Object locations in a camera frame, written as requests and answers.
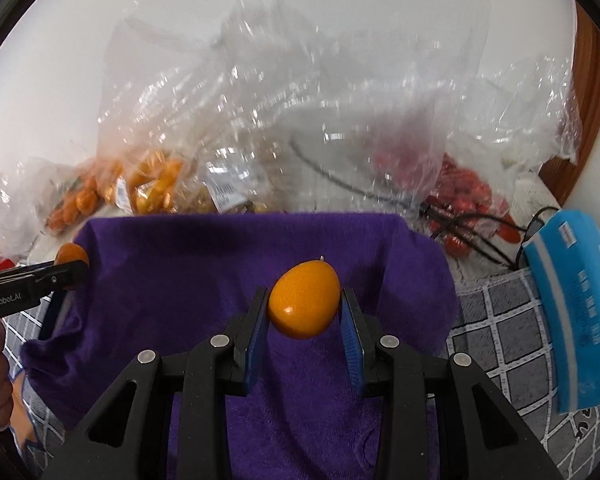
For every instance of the large clear plastic bag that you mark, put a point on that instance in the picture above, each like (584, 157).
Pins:
(280, 85)

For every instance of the pile of cherry tomatoes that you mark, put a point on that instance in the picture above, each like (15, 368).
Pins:
(467, 192)

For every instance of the pile of kumquats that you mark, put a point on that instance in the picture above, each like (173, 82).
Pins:
(155, 185)

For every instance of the small round orange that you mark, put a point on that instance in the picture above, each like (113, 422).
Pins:
(72, 251)

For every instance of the purple towel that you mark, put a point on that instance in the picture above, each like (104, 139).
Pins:
(180, 270)

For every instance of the blue tissue pack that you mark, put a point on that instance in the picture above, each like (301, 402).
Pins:
(575, 310)

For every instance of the pile of mandarins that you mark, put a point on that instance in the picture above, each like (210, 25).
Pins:
(75, 200)

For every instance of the grey checked blanket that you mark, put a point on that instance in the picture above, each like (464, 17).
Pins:
(505, 320)

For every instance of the clear plastic kumquat bag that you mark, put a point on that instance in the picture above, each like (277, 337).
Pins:
(195, 180)

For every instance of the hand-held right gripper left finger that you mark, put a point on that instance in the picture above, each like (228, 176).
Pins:
(257, 340)

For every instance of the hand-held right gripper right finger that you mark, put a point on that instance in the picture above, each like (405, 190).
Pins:
(351, 345)

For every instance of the white plastic bag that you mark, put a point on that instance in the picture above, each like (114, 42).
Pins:
(15, 195)

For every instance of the clear plastic tomato bag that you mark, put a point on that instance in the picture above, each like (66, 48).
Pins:
(520, 110)

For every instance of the brown wooden door frame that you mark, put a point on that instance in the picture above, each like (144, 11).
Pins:
(590, 110)

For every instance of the oval orange kumquat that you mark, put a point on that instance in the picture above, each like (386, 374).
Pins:
(305, 297)

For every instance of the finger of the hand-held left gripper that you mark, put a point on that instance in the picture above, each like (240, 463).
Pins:
(60, 274)

